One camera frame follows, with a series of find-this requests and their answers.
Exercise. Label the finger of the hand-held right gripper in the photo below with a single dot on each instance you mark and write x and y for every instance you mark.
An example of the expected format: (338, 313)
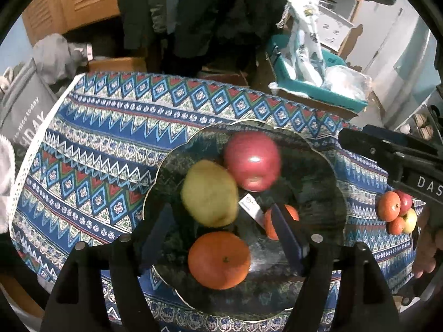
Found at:
(398, 138)
(367, 147)

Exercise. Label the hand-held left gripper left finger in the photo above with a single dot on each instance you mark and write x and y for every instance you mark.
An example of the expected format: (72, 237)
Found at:
(157, 238)

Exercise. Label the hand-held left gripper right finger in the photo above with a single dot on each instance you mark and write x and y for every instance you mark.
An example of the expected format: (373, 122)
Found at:
(289, 242)

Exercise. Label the red apple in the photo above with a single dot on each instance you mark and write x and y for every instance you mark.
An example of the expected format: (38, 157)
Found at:
(252, 160)
(405, 200)

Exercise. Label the small orange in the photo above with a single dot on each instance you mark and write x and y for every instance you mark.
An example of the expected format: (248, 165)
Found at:
(395, 226)
(268, 223)

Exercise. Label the small yellow-green apple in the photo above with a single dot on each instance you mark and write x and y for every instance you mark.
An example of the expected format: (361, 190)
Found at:
(410, 220)

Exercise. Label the large orange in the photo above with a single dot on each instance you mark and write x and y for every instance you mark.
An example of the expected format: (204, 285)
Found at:
(388, 206)
(219, 261)

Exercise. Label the dark glass plate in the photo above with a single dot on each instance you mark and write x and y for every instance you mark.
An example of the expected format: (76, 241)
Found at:
(311, 186)

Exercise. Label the yellow-green pear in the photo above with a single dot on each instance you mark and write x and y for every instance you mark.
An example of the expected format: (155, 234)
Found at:
(210, 193)

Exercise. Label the person's right hand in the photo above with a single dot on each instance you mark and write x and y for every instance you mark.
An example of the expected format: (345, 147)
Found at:
(426, 249)

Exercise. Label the teal plastic crate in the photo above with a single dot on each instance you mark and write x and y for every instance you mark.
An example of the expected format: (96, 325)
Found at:
(342, 102)

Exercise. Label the clear plastic bags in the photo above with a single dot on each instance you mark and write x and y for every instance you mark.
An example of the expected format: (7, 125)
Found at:
(346, 81)

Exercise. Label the brown cardboard box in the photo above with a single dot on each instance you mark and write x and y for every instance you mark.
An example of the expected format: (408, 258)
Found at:
(311, 101)

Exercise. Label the white door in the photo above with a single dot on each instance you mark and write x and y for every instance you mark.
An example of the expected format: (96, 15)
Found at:
(384, 58)

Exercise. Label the patterned blue tablecloth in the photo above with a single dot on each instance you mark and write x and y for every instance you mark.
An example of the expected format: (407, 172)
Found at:
(103, 128)

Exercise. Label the white rice bag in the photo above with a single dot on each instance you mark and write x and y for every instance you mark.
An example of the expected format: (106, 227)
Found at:
(304, 31)

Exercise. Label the wooden shelf rack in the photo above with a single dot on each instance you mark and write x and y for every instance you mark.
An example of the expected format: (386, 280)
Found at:
(356, 3)

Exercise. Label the grey printed tote bag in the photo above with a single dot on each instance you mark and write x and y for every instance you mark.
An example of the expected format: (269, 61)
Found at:
(24, 103)

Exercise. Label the black hooded jacket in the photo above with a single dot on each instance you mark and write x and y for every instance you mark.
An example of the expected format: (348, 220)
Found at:
(207, 13)

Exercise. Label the grey crumpled clothing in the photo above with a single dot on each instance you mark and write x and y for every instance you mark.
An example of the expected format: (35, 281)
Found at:
(59, 55)

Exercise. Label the wooden louvered wardrobe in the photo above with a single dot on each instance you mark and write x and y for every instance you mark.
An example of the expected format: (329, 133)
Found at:
(69, 3)

